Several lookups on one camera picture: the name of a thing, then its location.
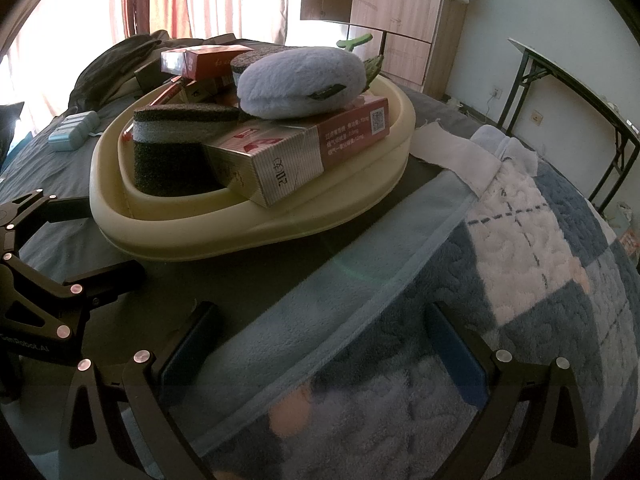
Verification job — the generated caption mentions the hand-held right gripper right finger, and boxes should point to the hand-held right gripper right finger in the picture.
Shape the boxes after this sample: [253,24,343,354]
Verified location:
[425,301,593,480]

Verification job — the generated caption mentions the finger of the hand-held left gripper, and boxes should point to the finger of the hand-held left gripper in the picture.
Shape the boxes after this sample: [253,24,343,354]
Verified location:
[0,191,96,256]
[0,259,147,356]

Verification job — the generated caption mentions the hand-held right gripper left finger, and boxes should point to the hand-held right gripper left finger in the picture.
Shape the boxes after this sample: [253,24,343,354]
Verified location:
[59,301,221,480]

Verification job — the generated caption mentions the round black white sponge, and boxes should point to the round black white sponge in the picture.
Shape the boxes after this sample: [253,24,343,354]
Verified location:
[131,103,241,197]
[230,45,296,88]

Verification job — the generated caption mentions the cream plastic basin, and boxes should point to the cream plastic basin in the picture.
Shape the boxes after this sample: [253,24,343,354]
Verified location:
[89,77,417,261]

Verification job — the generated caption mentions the glossy pink printed box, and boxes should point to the glossy pink printed box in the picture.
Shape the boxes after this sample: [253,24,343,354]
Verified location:
[202,125,323,208]

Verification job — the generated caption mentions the pale plush toy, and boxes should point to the pale plush toy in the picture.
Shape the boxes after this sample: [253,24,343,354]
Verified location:
[236,34,386,121]

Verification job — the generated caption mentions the light blue plastic case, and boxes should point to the light blue plastic case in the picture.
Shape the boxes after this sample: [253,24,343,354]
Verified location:
[47,110,100,152]

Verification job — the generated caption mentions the blue white checkered blanket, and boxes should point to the blue white checkered blanket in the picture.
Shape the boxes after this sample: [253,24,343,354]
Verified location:
[162,119,640,480]

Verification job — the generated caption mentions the dark backpack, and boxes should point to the dark backpack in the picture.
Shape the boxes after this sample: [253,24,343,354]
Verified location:
[67,30,241,111]

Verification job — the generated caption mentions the black leg folding table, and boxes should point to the black leg folding table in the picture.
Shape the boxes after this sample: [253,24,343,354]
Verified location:
[505,37,640,211]

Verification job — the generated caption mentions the wooden wardrobe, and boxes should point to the wooden wardrobe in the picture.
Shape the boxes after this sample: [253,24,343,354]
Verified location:
[300,0,468,98]

